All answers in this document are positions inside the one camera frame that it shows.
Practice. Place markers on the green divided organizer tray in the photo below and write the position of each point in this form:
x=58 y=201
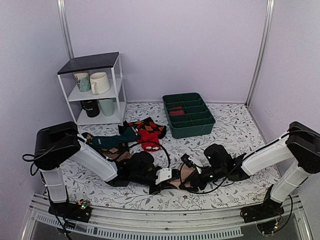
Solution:
x=197 y=120

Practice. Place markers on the brown tan sock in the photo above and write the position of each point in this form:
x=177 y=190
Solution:
x=122 y=158

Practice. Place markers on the right aluminium corner post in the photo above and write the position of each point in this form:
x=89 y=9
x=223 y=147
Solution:
x=262 y=50

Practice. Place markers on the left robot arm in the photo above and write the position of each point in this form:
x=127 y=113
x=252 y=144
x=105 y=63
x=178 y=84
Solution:
x=58 y=143

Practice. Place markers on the pale green mug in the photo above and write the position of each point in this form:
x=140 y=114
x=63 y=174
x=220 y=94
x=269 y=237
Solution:
x=107 y=106

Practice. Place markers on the red santa sock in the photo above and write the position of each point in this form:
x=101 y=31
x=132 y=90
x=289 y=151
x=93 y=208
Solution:
x=149 y=141

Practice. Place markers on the cream white mug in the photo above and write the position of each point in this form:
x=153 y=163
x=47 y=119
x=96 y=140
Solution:
x=99 y=83

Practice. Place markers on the left aluminium corner post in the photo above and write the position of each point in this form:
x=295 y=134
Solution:
x=65 y=28

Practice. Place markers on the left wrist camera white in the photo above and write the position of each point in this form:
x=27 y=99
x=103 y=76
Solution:
x=163 y=175

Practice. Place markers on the beige striped sock pair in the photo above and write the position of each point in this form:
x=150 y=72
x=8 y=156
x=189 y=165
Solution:
x=182 y=182

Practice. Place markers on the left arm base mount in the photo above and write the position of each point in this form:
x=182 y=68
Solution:
x=79 y=211

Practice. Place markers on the aluminium front rail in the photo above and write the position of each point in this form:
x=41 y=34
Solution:
x=207 y=224

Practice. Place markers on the black orange argyle sock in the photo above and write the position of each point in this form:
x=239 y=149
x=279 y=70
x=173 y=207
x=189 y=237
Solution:
x=146 y=124

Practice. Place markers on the red rolled sock in tray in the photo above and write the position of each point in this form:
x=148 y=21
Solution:
x=176 y=111

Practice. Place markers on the teal patterned mug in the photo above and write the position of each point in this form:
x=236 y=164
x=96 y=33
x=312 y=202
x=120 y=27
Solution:
x=82 y=80

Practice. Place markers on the brown argyle sock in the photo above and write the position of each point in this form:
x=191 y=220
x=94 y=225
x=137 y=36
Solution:
x=117 y=149

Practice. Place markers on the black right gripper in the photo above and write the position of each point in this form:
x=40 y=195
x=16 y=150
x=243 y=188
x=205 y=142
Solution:
x=195 y=178

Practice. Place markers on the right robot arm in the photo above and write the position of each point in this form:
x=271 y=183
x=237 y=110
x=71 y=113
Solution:
x=299 y=143

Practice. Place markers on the black mug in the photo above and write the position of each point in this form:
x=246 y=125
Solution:
x=91 y=108

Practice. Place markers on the aluminium corner post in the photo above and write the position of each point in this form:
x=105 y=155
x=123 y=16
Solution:
x=262 y=50
x=65 y=28

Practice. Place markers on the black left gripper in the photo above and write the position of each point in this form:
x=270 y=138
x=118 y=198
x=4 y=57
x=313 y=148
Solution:
x=161 y=185

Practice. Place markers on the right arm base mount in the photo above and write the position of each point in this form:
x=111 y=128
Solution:
x=265 y=210

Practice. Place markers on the dark green sock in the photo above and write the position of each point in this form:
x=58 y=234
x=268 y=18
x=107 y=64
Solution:
x=109 y=142

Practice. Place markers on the white shelf unit black top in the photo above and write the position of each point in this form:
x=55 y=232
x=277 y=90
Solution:
x=104 y=62

